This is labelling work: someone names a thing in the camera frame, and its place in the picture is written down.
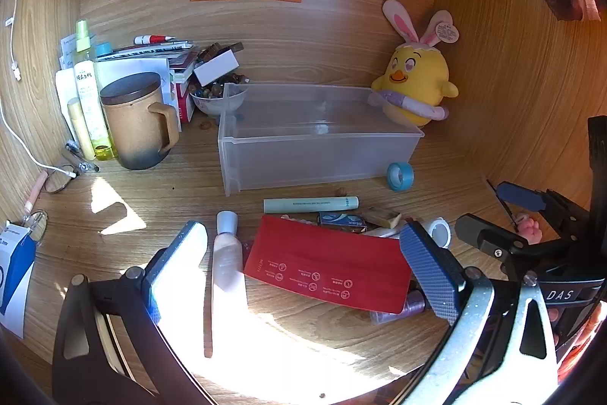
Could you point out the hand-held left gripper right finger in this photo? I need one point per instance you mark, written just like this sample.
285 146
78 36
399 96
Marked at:
427 267

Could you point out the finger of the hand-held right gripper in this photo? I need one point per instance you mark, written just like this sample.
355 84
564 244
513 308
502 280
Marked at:
479 236
519 195

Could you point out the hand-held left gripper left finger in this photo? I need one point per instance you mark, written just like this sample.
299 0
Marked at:
182 251

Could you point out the black thin stick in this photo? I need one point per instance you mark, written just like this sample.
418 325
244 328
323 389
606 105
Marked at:
501 202

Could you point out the pink paw toy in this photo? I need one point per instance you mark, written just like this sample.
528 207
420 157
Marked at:
529 228

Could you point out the white small jar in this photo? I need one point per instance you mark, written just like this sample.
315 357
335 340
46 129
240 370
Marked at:
440 233

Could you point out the purple small bottle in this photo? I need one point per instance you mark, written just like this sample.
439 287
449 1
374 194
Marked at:
410 305

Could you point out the white pink cosmetic tube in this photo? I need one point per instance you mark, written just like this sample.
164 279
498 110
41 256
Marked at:
227 253

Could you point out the olive soap bar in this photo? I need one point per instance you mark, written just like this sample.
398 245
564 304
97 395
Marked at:
381 216

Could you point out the blue tape roll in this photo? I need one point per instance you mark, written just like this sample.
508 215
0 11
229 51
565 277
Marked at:
400 176

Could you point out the dark small box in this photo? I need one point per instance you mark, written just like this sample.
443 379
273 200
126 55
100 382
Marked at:
342 222

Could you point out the red gift pouch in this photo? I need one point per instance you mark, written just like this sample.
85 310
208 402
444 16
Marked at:
327 262

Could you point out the mint green tube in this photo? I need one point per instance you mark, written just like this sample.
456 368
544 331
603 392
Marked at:
308 204

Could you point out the clear plastic bin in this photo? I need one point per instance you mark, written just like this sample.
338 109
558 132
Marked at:
308 149

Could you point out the black pens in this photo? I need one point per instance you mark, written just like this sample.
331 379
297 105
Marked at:
83 160

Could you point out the brown mug with lid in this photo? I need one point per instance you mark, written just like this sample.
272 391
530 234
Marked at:
135 125

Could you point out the eyeglasses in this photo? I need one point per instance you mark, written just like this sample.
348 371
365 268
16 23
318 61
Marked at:
66 181

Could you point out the white bowl of beads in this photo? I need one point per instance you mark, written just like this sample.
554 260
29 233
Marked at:
216 99

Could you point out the yellow chick plush toy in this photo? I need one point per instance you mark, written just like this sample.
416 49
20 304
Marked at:
417 77

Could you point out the pink stick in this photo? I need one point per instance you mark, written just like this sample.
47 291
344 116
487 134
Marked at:
35 194

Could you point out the cream tube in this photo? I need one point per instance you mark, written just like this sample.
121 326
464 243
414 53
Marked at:
78 125

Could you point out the blue white box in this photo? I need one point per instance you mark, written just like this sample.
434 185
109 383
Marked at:
16 277

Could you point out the yellow green spray bottle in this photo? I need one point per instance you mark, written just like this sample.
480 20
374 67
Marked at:
90 101

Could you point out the stack of booklets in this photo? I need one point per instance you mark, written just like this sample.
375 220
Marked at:
142 63

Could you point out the red white marker pen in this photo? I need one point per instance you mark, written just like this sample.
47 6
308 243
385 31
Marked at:
151 38

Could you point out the teal bottle cap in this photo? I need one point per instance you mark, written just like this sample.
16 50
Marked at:
103 50

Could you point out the white sachet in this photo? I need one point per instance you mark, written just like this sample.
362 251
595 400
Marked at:
66 51

